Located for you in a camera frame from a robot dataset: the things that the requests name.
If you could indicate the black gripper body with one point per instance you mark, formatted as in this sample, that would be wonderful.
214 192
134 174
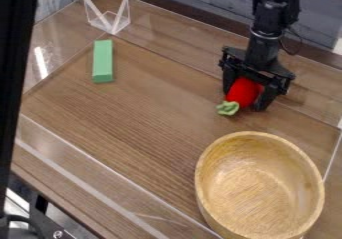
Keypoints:
259 74

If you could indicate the red plush strawberry toy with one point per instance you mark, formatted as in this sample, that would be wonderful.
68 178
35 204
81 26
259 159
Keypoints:
240 96

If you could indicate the green rectangular block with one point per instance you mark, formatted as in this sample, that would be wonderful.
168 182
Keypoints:
101 64

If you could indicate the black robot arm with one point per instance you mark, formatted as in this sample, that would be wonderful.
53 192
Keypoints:
274 16

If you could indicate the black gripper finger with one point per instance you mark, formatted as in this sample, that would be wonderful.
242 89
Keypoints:
268 91
230 76

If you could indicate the black vertical pole foreground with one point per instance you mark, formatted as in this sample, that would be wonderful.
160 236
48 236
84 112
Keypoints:
16 26

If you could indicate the wooden bowl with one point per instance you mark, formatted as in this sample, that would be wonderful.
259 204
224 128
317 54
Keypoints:
258 186

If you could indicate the clear acrylic tray walls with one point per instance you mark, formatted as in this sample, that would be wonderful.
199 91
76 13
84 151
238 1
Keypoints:
109 149

